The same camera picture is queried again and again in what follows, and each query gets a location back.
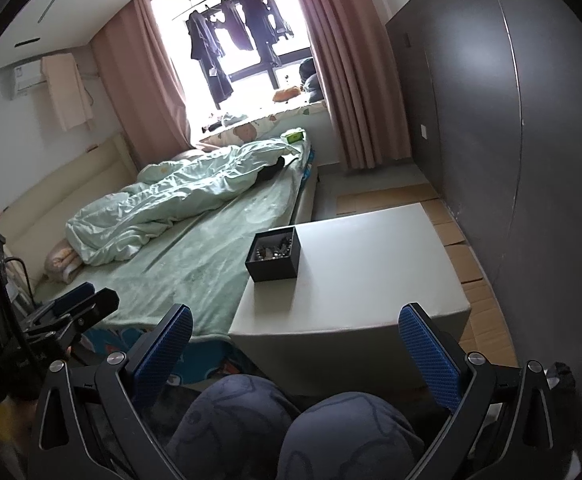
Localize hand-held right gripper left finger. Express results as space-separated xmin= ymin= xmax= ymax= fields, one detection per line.
xmin=28 ymin=302 xmax=194 ymax=480

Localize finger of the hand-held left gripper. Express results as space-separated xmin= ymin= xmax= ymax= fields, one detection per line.
xmin=63 ymin=287 xmax=120 ymax=336
xmin=33 ymin=281 xmax=96 ymax=322

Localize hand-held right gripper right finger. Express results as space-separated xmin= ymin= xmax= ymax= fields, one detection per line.
xmin=397 ymin=301 xmax=582 ymax=480

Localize black jewelry box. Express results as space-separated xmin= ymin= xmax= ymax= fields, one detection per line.
xmin=244 ymin=226 xmax=303 ymax=283

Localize pink pillow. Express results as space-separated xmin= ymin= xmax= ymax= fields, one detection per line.
xmin=46 ymin=239 xmax=82 ymax=281

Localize cartoon print mattress cover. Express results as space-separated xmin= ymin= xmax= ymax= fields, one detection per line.
xmin=78 ymin=325 xmax=257 ymax=391

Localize green bed sheet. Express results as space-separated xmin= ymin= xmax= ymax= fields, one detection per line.
xmin=36 ymin=142 xmax=312 ymax=356

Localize beige headboard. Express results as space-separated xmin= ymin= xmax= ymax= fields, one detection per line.
xmin=0 ymin=132 xmax=139 ymax=296

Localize person's left leg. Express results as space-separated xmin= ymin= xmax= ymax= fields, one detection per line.
xmin=163 ymin=374 xmax=302 ymax=480

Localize person's leg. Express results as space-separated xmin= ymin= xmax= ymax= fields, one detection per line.
xmin=277 ymin=392 xmax=427 ymax=480
xmin=163 ymin=374 xmax=302 ymax=480

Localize person's right leg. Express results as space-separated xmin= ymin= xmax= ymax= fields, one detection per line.
xmin=277 ymin=392 xmax=427 ymax=480

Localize white low table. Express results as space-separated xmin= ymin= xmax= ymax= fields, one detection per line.
xmin=228 ymin=202 xmax=472 ymax=398

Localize light green duvet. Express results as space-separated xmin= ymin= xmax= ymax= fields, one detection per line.
xmin=65 ymin=140 xmax=304 ymax=267

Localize beige hanging towel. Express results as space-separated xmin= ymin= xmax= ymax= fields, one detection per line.
xmin=41 ymin=52 xmax=96 ymax=133

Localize black garment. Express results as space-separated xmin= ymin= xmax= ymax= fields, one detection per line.
xmin=258 ymin=156 xmax=287 ymax=181

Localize white air conditioner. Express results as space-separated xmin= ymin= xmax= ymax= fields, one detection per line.
xmin=10 ymin=59 xmax=46 ymax=97

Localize printed windowsill mat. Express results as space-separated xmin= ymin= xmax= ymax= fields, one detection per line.
xmin=198 ymin=102 xmax=328 ymax=150

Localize dark blue bag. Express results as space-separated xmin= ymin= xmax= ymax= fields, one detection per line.
xmin=298 ymin=57 xmax=324 ymax=103

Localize hanging dark clothes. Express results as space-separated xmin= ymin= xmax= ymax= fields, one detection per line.
xmin=186 ymin=0 xmax=292 ymax=111

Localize white bed frame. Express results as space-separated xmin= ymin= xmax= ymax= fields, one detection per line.
xmin=288 ymin=165 xmax=322 ymax=224

